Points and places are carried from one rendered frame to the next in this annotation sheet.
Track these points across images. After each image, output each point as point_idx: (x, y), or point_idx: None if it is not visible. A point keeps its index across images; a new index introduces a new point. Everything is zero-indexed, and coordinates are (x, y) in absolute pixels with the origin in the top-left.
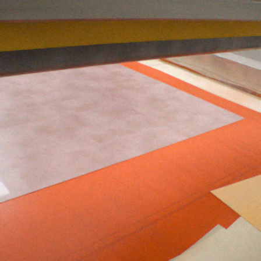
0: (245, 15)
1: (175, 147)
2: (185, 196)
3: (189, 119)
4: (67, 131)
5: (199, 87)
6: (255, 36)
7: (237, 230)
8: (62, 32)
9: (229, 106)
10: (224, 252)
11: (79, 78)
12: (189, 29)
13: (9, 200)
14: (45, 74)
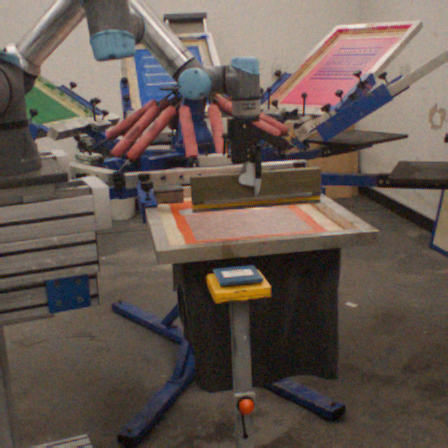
0: (263, 199)
1: (274, 234)
2: None
3: (291, 229)
4: (248, 230)
5: (316, 221)
6: (282, 202)
7: None
8: (227, 204)
9: (315, 227)
10: None
11: (269, 218)
12: (256, 202)
13: (224, 238)
14: (257, 217)
